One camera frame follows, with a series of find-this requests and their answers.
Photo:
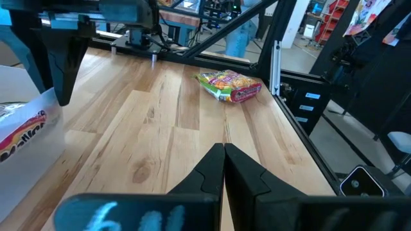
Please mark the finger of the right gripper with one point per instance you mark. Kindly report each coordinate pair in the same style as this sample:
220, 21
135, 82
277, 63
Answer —
65, 64
35, 51

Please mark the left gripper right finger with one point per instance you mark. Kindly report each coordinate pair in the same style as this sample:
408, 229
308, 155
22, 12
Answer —
321, 215

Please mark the black control box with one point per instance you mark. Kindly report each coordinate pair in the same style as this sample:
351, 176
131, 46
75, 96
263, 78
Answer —
308, 106

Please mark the light blue chair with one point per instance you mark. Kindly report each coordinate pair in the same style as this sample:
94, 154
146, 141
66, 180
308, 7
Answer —
399, 141

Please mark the black aluminium table frame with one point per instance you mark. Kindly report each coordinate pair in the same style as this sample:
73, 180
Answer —
208, 59

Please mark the silver aluminium bracket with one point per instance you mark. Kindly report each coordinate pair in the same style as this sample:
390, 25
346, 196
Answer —
276, 67

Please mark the floral patterned cloth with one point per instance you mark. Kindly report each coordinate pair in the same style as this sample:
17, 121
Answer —
366, 16

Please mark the red storage shelf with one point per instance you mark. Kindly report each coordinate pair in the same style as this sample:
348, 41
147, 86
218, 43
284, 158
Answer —
334, 19

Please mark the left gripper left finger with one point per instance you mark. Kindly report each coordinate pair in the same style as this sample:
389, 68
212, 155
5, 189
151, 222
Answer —
144, 215

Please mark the clear translucent plastic bin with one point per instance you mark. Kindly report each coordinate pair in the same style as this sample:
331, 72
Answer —
25, 179

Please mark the person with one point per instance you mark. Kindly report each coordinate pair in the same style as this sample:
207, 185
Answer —
242, 35

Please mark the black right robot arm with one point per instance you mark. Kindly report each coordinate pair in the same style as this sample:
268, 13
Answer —
138, 37

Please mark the wooden workbench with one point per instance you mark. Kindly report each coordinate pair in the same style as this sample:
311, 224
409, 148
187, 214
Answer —
180, 19

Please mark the black table-level camera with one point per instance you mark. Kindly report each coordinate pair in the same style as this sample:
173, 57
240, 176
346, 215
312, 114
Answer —
363, 183

